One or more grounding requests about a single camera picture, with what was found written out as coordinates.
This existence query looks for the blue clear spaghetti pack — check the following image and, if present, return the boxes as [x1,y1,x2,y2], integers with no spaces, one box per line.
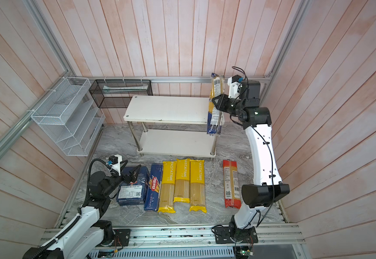
[207,73,225,135]

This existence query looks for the red clear spaghetti pack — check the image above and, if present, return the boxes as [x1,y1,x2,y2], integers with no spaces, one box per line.
[223,160,241,209]

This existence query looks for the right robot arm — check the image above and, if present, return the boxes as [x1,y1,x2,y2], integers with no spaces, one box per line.
[212,76,290,242]

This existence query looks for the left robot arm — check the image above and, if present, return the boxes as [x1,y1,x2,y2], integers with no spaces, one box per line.
[23,155,141,259]

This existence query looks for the wide blue Barilla pasta box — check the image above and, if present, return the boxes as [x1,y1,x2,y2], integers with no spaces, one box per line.
[116,166,149,206]

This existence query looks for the narrow blue Barilla spaghetti box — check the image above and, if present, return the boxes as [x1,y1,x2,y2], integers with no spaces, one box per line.
[144,164,163,212]

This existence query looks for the left yellow Pastatime spaghetti pack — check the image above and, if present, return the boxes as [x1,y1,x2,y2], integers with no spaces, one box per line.
[158,161,177,214]

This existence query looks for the yellow pastatime spaghetti pack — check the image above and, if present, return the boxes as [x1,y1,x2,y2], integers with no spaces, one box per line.
[173,159,191,203]
[158,161,177,214]
[190,160,207,213]

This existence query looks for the middle yellow Pastatime spaghetti pack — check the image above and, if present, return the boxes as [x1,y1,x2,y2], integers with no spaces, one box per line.
[173,159,191,203]

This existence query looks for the white two-tier shelf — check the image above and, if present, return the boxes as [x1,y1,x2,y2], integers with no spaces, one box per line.
[123,95,217,158]

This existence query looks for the right yellow Pastatime spaghetti pack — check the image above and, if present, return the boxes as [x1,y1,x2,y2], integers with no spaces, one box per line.
[190,160,207,213]

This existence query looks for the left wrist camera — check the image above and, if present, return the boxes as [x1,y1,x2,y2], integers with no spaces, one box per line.
[107,154,122,176]

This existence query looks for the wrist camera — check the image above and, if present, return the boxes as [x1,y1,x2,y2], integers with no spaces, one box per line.
[227,75,243,98]
[107,154,122,176]

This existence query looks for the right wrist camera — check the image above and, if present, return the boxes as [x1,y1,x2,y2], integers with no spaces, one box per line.
[227,75,243,98]

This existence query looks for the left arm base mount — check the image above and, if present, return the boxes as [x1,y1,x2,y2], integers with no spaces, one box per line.
[98,229,131,247]

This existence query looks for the white wire mesh rack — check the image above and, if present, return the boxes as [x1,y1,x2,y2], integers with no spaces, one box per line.
[31,77,105,156]

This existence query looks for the black wire mesh basket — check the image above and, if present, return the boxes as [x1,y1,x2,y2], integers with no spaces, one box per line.
[89,79,153,109]

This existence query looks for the aluminium wall frame rail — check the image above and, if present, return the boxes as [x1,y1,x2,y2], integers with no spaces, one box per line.
[0,1,312,160]

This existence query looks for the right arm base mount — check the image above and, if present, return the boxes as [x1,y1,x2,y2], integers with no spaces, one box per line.
[211,224,258,245]

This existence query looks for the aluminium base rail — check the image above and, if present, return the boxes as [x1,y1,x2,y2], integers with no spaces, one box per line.
[35,222,306,251]

